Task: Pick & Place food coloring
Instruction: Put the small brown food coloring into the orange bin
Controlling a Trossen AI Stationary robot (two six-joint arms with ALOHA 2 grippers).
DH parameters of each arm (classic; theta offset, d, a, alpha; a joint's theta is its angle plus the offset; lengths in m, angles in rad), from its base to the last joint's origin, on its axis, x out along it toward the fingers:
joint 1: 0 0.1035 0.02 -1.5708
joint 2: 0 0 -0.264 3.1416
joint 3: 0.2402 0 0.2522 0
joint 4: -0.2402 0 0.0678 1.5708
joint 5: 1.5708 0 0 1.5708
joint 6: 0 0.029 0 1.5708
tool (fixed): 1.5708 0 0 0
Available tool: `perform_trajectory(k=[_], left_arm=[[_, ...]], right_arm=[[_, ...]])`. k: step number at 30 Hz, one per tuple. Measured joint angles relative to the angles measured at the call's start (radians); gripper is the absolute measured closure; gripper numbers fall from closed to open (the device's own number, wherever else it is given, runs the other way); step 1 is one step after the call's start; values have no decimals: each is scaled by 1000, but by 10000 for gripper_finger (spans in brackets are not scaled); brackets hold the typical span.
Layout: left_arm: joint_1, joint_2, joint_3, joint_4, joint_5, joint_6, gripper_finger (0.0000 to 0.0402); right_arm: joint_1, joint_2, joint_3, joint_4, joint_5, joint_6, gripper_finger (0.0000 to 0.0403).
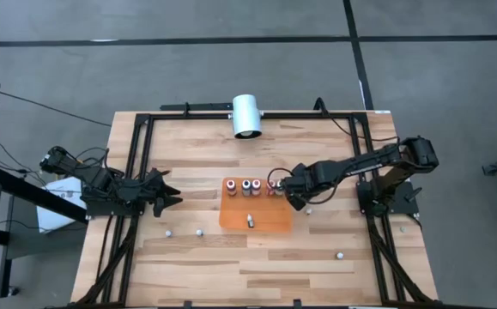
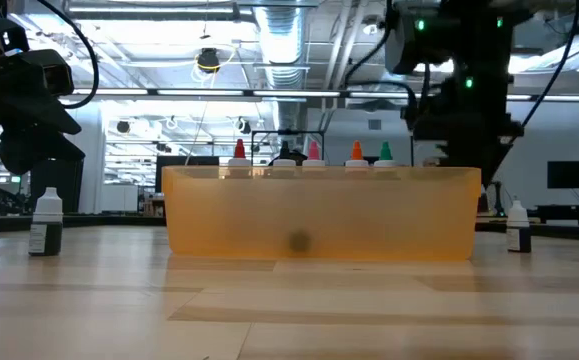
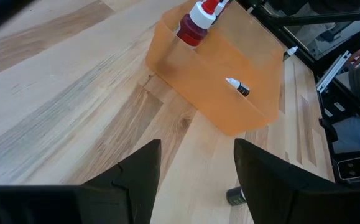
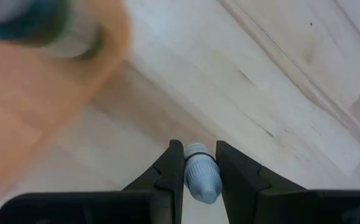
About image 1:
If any white paper sheet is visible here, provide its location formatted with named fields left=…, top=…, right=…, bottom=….
left=36, top=174, right=88, bottom=234

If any thin black floor cable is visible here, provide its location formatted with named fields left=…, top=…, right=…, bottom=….
left=0, top=91, right=112, bottom=128

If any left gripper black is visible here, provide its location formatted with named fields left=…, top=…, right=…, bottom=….
left=138, top=167, right=184, bottom=219

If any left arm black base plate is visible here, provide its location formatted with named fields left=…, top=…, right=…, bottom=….
left=80, top=188, right=147, bottom=217

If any black cable bundle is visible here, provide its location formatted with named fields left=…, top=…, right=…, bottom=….
left=0, top=139, right=112, bottom=184

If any black stand leg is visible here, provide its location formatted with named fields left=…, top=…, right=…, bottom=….
left=0, top=192, right=21, bottom=300

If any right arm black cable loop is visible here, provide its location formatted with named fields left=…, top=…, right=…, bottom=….
left=266, top=167, right=330, bottom=206

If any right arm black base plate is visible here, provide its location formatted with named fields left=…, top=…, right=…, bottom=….
left=356, top=179, right=420, bottom=215

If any translucent orange plastic tray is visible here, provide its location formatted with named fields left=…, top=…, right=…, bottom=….
left=218, top=177, right=294, bottom=233

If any white cylinder housing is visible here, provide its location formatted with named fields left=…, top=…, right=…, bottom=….
left=230, top=94, right=264, bottom=141

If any black desk beam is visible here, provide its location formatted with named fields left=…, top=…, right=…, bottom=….
left=0, top=162, right=88, bottom=224

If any long black supply cable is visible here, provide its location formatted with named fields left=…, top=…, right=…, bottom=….
left=313, top=97, right=399, bottom=142

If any flat black bar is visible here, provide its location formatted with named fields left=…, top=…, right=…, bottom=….
left=160, top=101, right=234, bottom=112

